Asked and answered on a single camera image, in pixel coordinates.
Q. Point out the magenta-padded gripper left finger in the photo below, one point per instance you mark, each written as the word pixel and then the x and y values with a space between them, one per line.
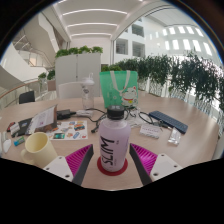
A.
pixel 60 166

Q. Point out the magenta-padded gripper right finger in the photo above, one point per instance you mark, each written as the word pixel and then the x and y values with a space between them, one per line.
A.
pixel 165 166

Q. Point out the lilac drink bottle black cap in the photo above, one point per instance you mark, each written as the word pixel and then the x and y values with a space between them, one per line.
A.
pixel 114 143

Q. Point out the clear plastic water bottle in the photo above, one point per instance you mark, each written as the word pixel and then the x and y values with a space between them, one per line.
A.
pixel 88 95

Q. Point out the pale yellow mug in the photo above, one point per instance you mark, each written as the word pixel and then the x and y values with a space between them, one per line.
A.
pixel 38 150

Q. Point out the clear plastic packet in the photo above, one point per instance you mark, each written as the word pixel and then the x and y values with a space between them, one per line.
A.
pixel 174 136

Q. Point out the colourful sticker sheet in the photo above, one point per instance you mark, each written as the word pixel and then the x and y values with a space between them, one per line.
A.
pixel 68 130

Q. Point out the white flat box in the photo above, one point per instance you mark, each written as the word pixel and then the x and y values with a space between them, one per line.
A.
pixel 150 131

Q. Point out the flat round red coaster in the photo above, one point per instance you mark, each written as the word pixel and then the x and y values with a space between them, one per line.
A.
pixel 103 170

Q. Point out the light blue marker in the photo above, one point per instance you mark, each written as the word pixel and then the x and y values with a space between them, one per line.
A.
pixel 19 141

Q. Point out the printed booklet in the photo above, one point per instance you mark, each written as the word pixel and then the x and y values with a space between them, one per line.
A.
pixel 43 119

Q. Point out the black power adapter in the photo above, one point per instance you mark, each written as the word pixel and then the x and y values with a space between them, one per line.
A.
pixel 64 114

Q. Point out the black folder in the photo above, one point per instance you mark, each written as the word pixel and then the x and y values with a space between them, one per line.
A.
pixel 25 125

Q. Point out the white card pack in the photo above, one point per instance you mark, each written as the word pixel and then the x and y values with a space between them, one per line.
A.
pixel 15 129

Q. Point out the red and black small box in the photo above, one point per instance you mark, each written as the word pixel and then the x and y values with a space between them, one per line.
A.
pixel 10 126

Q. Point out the black chair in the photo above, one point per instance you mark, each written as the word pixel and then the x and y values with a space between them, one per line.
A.
pixel 27 97

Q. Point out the white chair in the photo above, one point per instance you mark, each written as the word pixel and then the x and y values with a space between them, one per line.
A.
pixel 70 90

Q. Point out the planter with green plants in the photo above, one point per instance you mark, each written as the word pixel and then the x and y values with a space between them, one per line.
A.
pixel 46 80

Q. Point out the glass railing wooden handrail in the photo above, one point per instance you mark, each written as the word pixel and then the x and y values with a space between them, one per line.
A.
pixel 13 91

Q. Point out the green tote bag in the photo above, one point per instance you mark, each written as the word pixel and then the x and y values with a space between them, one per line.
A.
pixel 115 90

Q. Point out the green hedge plant row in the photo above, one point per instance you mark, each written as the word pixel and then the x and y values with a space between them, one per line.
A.
pixel 180 75

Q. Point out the white cabinet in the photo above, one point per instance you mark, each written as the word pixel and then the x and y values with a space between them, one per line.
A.
pixel 71 68

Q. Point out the green plants atop cabinet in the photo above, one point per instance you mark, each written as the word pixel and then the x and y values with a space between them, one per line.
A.
pixel 78 50

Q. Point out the ceiling light strips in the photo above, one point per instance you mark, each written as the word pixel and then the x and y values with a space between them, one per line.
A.
pixel 93 24

